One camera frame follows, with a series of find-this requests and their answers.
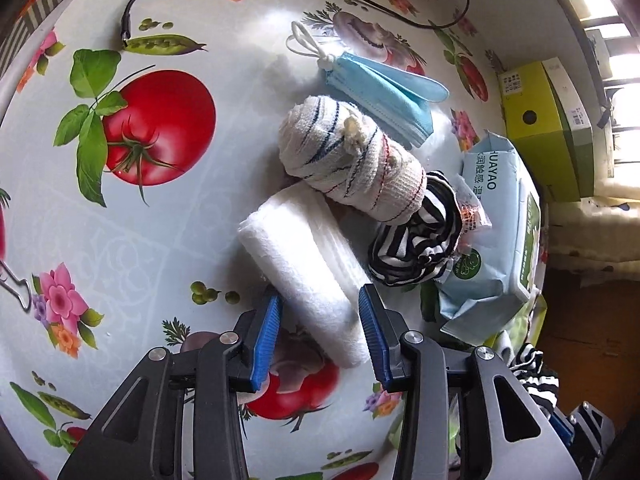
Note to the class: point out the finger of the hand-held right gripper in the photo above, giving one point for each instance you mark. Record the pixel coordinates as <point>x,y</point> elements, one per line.
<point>592,430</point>

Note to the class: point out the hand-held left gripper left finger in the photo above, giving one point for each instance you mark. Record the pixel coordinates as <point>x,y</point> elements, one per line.
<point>265,340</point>

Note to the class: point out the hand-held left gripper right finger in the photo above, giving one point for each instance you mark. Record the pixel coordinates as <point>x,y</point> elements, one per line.
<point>372,340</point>

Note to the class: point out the black white striped sock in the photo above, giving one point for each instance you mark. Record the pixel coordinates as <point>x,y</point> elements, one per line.
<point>532,375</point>
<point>415,240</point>

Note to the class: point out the small clear plastic packet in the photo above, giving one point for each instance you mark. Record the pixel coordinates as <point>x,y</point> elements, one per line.
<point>472,217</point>

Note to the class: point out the white striped cloth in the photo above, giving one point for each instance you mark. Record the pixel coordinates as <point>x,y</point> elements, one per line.
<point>340,155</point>

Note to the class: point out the blue face mask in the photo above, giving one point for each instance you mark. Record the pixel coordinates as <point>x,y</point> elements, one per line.
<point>385,95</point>

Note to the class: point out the floral plastic tablecloth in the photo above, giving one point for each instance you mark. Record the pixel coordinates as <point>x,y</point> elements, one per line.
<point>190,220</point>

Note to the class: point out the wet wipes pack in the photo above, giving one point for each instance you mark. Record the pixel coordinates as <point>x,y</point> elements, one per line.
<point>500,270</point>

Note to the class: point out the cream dotted curtain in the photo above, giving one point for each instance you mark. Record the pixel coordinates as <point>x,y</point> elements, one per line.
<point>590,230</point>

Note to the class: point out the green shoe box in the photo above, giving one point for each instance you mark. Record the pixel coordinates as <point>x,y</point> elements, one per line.
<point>540,150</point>

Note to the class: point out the green white carton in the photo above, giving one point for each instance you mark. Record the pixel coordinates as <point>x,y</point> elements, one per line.
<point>580,150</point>

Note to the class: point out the window frame with bars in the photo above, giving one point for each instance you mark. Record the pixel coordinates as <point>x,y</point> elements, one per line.
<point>600,20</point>

